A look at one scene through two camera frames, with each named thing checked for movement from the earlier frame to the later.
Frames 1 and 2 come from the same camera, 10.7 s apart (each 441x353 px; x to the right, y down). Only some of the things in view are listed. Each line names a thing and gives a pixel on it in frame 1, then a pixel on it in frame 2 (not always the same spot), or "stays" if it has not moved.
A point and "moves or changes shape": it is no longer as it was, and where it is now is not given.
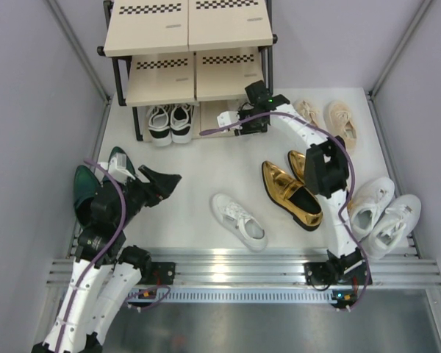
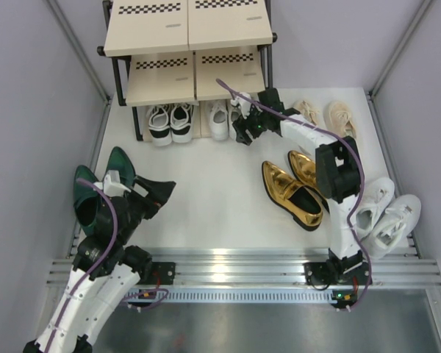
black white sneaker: (159, 120) stays
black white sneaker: (180, 125) stays
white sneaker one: (239, 222) moves or changes shape
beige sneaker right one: (342, 123) stays
